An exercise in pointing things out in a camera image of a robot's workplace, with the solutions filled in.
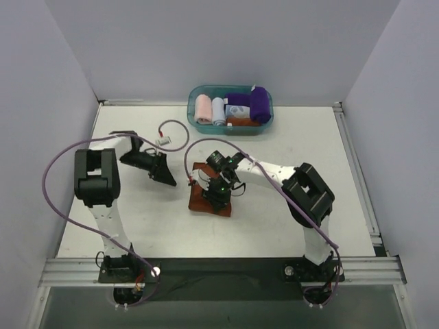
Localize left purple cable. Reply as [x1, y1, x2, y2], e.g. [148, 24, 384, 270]
[40, 119, 191, 308]

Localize aluminium rail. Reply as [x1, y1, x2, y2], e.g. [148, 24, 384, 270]
[332, 102, 389, 257]
[38, 257, 407, 287]

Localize purple towel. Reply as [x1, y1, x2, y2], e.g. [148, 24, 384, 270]
[224, 93, 250, 107]
[250, 86, 271, 124]

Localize brown rolled towel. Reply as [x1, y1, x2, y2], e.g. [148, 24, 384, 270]
[226, 117, 261, 127]

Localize pink rolled towel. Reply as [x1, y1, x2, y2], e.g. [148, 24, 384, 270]
[194, 94, 213, 125]

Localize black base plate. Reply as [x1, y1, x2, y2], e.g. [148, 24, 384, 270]
[97, 256, 345, 305]

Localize purple folded towel in basket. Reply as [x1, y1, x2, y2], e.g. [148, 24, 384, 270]
[224, 93, 250, 107]

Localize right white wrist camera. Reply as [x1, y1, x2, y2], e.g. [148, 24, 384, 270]
[189, 169, 211, 191]

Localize purple cable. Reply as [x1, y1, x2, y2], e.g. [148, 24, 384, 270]
[184, 138, 342, 306]
[40, 119, 191, 308]

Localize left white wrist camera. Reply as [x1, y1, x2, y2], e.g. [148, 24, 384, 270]
[156, 136, 171, 146]

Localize aluminium right side rail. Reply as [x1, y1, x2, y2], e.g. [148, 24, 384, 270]
[332, 102, 389, 257]

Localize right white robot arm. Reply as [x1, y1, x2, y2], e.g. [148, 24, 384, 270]
[191, 151, 337, 281]

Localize light blue rolled towel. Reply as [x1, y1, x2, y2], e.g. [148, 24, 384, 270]
[212, 97, 226, 126]

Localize white patterned rolled towel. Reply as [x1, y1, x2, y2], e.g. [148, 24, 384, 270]
[225, 104, 250, 119]

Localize aluminium front rail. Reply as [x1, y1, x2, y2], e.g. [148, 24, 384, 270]
[38, 257, 407, 287]

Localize teal plastic basket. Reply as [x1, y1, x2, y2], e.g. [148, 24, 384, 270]
[187, 85, 274, 136]

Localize brown towel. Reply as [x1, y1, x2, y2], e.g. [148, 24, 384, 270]
[226, 117, 261, 127]
[188, 162, 232, 217]

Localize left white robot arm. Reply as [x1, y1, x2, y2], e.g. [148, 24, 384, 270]
[74, 131, 177, 282]

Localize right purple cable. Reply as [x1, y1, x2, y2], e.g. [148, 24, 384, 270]
[184, 138, 342, 306]

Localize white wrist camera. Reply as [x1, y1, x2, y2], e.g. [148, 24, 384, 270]
[189, 169, 211, 191]
[156, 136, 171, 146]

